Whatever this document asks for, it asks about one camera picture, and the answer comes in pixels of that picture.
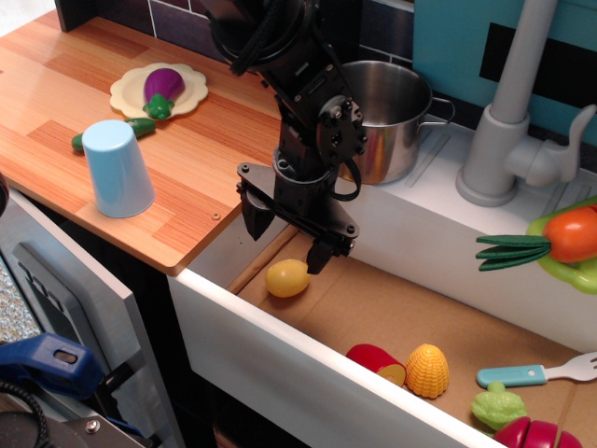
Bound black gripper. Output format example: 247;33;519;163
237;150;361;274

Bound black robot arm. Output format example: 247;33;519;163
203;1;367;274

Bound yellow toy potato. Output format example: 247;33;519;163
266;259;311;299

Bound stainless steel pot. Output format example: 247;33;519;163
343;61;456;185

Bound red toy fruit slice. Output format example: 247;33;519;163
346;343;407;386

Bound white toy sink basin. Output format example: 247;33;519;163
170;125;596;447

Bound light blue plastic cup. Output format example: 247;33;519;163
82;119;156;218

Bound green toy cucumber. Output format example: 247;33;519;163
71;118;157;152

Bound yellow toy corn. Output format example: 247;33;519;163
406;343;450;399

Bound cream flower-shaped plate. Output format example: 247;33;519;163
110;63;209;120

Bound purple toy eggplant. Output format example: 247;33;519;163
143;67;186;120

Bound grey oven door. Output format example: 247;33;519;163
1;189;185;447

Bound grey toy faucet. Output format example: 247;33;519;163
456;1;596;207

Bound blue clamp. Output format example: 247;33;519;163
1;332;104;399

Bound light green toy vegetable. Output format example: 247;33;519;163
471;381;527;431

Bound lime green plastic tray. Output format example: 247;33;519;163
526;197;596;295

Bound orange toy carrot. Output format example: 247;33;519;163
476;204;596;272

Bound red sliced toy fruit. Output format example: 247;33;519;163
493;417;583;448

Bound toy fork blue handle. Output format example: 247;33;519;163
477;352;596;387

